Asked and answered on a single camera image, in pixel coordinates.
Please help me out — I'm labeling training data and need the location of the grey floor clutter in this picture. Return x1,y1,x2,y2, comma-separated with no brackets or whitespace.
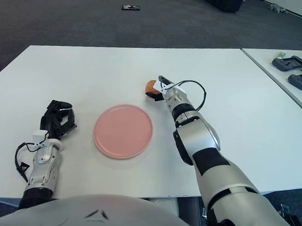
267,3,288,14

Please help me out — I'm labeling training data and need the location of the pink round plate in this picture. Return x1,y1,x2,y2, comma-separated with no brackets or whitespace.
92,102,155,161

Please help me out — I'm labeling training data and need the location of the black caster wheel stand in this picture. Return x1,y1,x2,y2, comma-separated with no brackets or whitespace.
277,203,302,225

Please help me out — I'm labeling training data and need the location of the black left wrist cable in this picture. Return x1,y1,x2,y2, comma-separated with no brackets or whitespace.
13,141,40,183

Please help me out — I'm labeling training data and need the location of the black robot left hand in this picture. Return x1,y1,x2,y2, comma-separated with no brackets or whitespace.
39,99,79,141

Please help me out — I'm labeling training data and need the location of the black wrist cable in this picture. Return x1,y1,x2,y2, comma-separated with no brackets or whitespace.
175,79,207,112
13,141,40,183

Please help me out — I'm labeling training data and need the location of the small dark floor object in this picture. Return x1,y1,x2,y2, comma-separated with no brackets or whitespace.
121,4,141,12

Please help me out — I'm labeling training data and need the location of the grey handheld controller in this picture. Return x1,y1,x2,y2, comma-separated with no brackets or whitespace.
287,71,302,91
270,55,302,73

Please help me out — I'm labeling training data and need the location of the black box furniture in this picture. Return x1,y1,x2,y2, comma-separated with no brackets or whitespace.
195,0,244,14

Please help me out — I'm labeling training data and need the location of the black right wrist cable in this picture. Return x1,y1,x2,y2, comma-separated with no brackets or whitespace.
175,79,207,112

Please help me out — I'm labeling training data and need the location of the grey robot torso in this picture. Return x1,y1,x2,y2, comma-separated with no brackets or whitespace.
0,189,203,226

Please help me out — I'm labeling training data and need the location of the red yellow apple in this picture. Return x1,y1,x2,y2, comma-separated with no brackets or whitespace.
145,79,161,96

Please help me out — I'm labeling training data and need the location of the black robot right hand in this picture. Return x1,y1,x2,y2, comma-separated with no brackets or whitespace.
144,74,176,103

